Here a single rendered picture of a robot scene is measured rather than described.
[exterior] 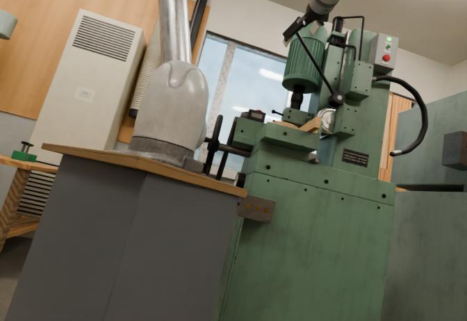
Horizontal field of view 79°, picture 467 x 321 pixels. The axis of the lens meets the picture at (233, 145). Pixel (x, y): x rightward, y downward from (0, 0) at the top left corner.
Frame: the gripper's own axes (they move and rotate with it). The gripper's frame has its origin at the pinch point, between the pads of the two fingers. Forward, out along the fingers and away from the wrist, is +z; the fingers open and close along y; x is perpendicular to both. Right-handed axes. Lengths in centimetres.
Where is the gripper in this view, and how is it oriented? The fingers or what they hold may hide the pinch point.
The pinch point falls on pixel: (299, 37)
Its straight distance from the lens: 129.0
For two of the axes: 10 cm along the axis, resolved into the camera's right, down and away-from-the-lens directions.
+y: 8.8, -4.3, 2.0
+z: -1.3, 1.8, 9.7
